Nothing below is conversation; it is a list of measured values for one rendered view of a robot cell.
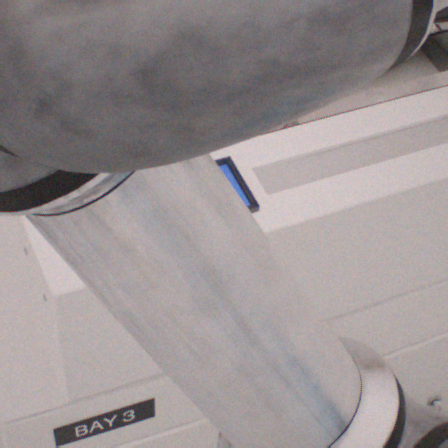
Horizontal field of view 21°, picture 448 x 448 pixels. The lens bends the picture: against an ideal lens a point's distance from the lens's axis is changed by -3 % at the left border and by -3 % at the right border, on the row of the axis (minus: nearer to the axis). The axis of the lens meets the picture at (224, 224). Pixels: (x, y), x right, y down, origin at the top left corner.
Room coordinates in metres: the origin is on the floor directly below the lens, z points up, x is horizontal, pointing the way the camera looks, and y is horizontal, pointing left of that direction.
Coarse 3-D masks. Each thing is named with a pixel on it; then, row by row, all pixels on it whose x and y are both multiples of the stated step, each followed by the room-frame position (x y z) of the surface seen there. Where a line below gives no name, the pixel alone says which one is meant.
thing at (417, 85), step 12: (444, 72) 0.88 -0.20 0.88; (396, 84) 0.86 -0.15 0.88; (408, 84) 0.86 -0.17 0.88; (420, 84) 0.86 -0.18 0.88; (432, 84) 0.87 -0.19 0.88; (444, 84) 0.87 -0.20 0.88; (348, 96) 0.84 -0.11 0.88; (360, 96) 0.84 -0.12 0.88; (372, 96) 0.84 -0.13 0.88; (384, 96) 0.84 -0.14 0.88; (396, 96) 0.84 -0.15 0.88; (336, 108) 0.82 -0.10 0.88; (348, 108) 0.82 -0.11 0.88
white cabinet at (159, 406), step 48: (432, 288) 0.67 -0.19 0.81; (384, 336) 0.66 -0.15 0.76; (432, 336) 0.68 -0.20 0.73; (144, 384) 0.56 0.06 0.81; (432, 384) 0.69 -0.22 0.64; (0, 432) 0.51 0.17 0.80; (48, 432) 0.52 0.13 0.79; (96, 432) 0.54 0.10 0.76; (144, 432) 0.56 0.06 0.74; (192, 432) 0.58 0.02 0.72
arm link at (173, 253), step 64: (0, 192) 0.34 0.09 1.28; (64, 192) 0.34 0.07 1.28; (128, 192) 0.36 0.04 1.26; (192, 192) 0.38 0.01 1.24; (64, 256) 0.36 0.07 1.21; (128, 256) 0.35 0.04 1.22; (192, 256) 0.36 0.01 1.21; (256, 256) 0.39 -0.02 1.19; (128, 320) 0.36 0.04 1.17; (192, 320) 0.35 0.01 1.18; (256, 320) 0.37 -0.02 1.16; (320, 320) 0.40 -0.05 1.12; (192, 384) 0.36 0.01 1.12; (256, 384) 0.36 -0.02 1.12; (320, 384) 0.37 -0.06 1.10; (384, 384) 0.40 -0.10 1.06
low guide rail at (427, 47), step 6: (432, 36) 0.97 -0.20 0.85; (438, 36) 0.98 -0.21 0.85; (444, 36) 0.98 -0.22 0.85; (426, 42) 0.98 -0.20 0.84; (432, 42) 0.97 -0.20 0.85; (438, 42) 0.97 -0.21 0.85; (444, 42) 0.97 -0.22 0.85; (420, 48) 0.99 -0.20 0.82; (426, 48) 0.98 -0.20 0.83; (432, 48) 0.97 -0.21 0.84; (438, 48) 0.96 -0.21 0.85; (444, 48) 0.96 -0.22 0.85; (426, 54) 0.98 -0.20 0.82; (432, 54) 0.97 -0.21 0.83; (438, 54) 0.96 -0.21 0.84; (444, 54) 0.95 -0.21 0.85; (432, 60) 0.97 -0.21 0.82; (438, 60) 0.96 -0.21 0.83; (444, 60) 0.95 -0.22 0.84; (438, 66) 0.95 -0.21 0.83; (444, 66) 0.95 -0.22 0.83
